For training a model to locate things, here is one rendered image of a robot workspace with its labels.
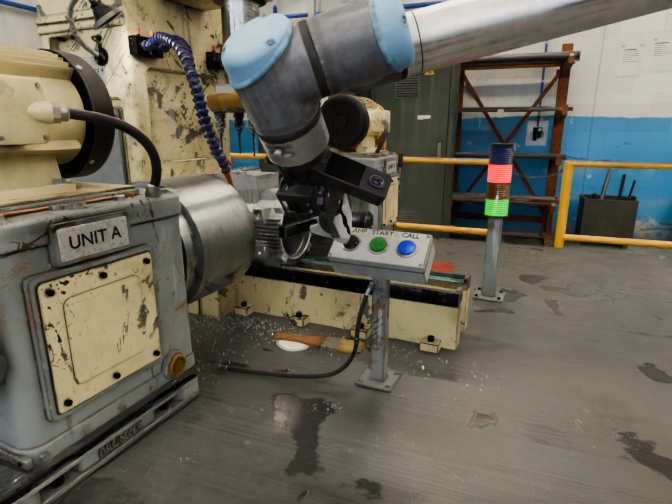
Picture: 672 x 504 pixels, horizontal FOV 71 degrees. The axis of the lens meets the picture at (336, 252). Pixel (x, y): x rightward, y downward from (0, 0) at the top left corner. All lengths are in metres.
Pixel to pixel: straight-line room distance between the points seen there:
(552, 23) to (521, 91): 5.30
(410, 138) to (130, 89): 3.27
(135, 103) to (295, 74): 0.70
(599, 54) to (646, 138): 1.04
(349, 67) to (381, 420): 0.54
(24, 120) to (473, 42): 0.58
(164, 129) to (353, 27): 0.80
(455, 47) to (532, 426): 0.59
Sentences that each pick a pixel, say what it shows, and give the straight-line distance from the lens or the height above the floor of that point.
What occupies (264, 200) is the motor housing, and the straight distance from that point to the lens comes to 1.17.
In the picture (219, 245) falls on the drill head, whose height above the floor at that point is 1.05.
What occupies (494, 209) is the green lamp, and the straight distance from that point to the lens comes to 1.30.
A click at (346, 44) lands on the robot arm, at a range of 0.57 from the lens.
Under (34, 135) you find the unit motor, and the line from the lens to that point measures 0.67.
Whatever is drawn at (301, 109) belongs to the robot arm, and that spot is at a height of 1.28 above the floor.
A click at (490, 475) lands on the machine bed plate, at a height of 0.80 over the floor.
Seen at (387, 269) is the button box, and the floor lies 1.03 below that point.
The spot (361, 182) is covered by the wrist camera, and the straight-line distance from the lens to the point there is 0.67.
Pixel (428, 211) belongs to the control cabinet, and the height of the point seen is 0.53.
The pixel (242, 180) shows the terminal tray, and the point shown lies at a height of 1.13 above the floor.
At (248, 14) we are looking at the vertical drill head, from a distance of 1.21.
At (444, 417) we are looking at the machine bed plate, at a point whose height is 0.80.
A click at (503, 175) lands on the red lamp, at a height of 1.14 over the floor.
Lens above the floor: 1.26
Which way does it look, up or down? 15 degrees down
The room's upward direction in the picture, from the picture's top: straight up
